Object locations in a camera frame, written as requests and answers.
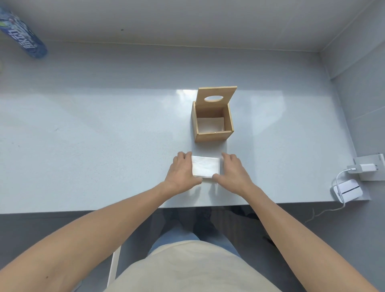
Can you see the person's left hand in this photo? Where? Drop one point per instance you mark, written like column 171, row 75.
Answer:
column 180, row 177

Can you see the person's right hand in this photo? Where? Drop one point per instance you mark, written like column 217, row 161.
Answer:
column 236, row 177

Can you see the stack of white tissues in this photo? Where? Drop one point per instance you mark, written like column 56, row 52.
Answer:
column 206, row 167

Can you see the wooden tissue box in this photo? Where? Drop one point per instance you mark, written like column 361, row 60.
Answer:
column 212, row 137

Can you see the person's right forearm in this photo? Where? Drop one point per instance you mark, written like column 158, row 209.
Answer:
column 300, row 240

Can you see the person's left forearm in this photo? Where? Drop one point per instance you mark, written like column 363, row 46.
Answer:
column 90, row 237

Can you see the black trash bin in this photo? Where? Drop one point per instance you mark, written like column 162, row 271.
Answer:
column 249, row 214

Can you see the black right shoe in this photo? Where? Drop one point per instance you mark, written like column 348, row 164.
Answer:
column 204, row 221

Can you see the beige shirt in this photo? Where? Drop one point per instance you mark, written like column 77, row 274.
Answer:
column 192, row 267

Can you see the white cabinet door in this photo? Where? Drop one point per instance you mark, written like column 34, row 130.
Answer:
column 114, row 264

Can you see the white square device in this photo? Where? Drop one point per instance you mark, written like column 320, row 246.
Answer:
column 349, row 190

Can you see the white charger plug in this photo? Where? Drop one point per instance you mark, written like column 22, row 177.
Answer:
column 367, row 167

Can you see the blue water bottle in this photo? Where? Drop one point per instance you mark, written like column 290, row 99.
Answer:
column 25, row 39

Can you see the grey wall socket plate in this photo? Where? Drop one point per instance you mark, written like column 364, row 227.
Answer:
column 373, row 177

